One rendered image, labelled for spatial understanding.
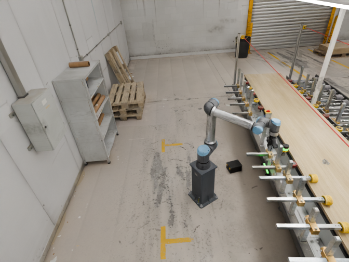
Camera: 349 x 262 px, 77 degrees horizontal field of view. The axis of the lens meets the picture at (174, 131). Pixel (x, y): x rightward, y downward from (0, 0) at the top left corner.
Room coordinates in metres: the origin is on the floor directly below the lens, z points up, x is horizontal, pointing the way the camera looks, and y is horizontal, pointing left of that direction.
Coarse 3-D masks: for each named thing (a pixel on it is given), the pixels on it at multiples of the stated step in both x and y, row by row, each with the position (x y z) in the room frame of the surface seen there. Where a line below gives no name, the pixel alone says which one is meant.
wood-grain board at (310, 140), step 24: (264, 96) 3.25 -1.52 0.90; (288, 96) 3.18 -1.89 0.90; (288, 120) 2.49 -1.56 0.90; (312, 120) 2.44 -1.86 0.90; (288, 144) 1.98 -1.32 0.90; (312, 144) 1.95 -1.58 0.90; (336, 144) 1.92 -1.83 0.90; (312, 168) 1.57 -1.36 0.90; (336, 168) 1.55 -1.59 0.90; (312, 192) 1.30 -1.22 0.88; (336, 192) 1.26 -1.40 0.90; (336, 216) 1.03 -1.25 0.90
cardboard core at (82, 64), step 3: (69, 63) 3.46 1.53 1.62; (72, 63) 3.45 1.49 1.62; (75, 63) 3.45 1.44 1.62; (78, 63) 3.45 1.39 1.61; (81, 63) 3.45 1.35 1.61; (84, 63) 3.44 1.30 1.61; (87, 63) 3.44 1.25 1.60; (69, 66) 3.44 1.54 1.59; (72, 66) 3.44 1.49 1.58; (75, 66) 3.44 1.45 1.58; (78, 66) 3.44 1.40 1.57; (81, 66) 3.45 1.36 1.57; (84, 66) 3.45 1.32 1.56; (87, 66) 3.46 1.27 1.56
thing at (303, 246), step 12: (240, 96) 3.69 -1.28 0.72; (240, 108) 3.37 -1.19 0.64; (252, 132) 2.55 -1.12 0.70; (264, 156) 2.02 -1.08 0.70; (276, 180) 1.63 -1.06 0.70; (276, 192) 1.49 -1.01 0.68; (288, 204) 1.32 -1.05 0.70; (288, 216) 1.19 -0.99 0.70; (300, 240) 0.96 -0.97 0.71; (300, 252) 0.89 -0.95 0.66; (312, 252) 0.87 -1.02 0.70
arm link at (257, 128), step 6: (210, 102) 2.13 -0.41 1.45; (204, 108) 2.09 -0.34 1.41; (210, 108) 2.03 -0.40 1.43; (216, 108) 2.04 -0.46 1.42; (210, 114) 2.00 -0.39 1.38; (216, 114) 1.98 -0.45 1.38; (222, 114) 1.94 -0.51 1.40; (228, 114) 1.92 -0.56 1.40; (228, 120) 1.90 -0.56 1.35; (234, 120) 1.86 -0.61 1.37; (240, 120) 1.83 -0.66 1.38; (246, 120) 1.82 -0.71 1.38; (246, 126) 1.78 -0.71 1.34; (252, 126) 1.75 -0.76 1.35; (258, 126) 1.72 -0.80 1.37; (264, 126) 1.75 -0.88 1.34; (258, 132) 1.70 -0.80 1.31
